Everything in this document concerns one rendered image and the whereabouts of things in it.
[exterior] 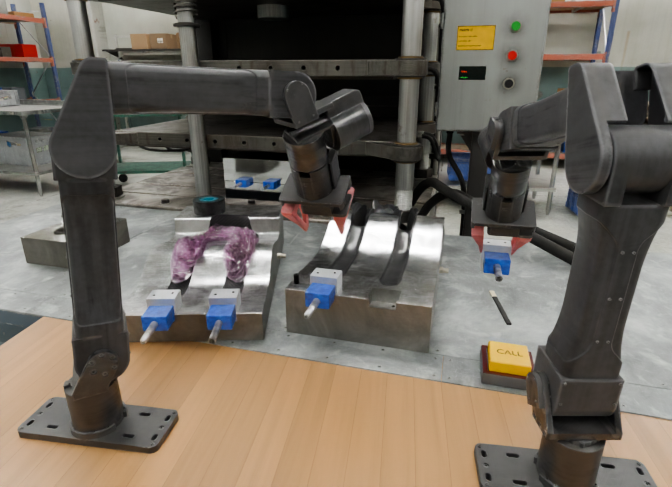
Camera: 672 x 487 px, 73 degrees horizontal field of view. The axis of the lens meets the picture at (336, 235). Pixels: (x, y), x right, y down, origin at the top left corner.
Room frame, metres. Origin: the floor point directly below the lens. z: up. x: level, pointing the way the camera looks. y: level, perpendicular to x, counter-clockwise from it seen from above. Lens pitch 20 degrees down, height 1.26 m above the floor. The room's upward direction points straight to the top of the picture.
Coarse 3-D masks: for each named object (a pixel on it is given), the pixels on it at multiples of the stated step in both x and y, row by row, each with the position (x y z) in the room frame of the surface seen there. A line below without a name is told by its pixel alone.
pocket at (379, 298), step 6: (372, 288) 0.74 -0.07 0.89; (378, 288) 0.74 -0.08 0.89; (372, 294) 0.74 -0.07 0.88; (378, 294) 0.74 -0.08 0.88; (384, 294) 0.73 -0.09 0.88; (390, 294) 0.73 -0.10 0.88; (396, 294) 0.73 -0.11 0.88; (372, 300) 0.74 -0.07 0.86; (378, 300) 0.74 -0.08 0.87; (384, 300) 0.73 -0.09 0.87; (390, 300) 0.73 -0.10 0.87; (396, 300) 0.73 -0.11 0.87; (372, 306) 0.70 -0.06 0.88; (378, 306) 0.70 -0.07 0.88; (384, 306) 0.72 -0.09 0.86; (390, 306) 0.72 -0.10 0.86
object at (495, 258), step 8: (488, 240) 0.80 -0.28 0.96; (496, 240) 0.80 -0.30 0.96; (504, 240) 0.80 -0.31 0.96; (488, 248) 0.77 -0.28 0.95; (496, 248) 0.77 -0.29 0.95; (504, 248) 0.76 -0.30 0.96; (480, 256) 0.81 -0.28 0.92; (488, 256) 0.74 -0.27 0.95; (496, 256) 0.74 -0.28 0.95; (504, 256) 0.74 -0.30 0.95; (480, 264) 0.78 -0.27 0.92; (488, 264) 0.73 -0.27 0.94; (496, 264) 0.73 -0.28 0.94; (504, 264) 0.73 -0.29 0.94; (488, 272) 0.73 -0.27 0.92; (496, 272) 0.69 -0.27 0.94; (504, 272) 0.72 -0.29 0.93; (496, 280) 0.68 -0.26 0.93
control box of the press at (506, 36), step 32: (448, 0) 1.52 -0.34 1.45; (480, 0) 1.50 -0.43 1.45; (512, 0) 1.47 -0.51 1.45; (544, 0) 1.45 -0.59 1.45; (448, 32) 1.52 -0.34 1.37; (480, 32) 1.49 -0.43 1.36; (512, 32) 1.47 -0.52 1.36; (544, 32) 1.45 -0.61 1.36; (448, 64) 1.52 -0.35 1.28; (480, 64) 1.49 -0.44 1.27; (512, 64) 1.47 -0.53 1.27; (448, 96) 1.52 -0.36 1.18; (480, 96) 1.49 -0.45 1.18; (512, 96) 1.47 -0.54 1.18; (448, 128) 1.51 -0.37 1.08; (480, 128) 1.49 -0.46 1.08; (448, 160) 1.63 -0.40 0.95; (480, 160) 1.53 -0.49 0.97; (480, 192) 1.53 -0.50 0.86
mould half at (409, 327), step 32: (384, 224) 0.99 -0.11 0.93; (416, 224) 0.98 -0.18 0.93; (320, 256) 0.90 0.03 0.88; (384, 256) 0.90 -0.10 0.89; (416, 256) 0.89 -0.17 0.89; (288, 288) 0.74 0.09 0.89; (352, 288) 0.74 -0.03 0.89; (384, 288) 0.74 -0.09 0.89; (416, 288) 0.74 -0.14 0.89; (288, 320) 0.74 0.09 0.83; (320, 320) 0.72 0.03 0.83; (352, 320) 0.70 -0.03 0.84; (384, 320) 0.69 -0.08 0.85; (416, 320) 0.67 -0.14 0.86
